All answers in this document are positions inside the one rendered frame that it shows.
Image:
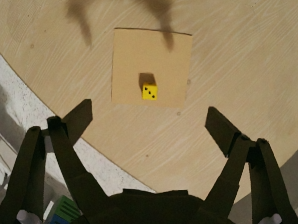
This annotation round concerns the tan flat mat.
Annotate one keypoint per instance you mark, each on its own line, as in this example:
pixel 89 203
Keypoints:
pixel 144 56

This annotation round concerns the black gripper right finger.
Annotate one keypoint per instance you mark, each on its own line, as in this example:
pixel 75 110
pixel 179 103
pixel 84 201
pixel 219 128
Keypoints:
pixel 270 201

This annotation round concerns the yellow die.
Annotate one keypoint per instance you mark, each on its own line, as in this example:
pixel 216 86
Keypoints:
pixel 149 91

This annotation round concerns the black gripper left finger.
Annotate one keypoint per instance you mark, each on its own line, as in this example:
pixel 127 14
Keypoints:
pixel 23 202

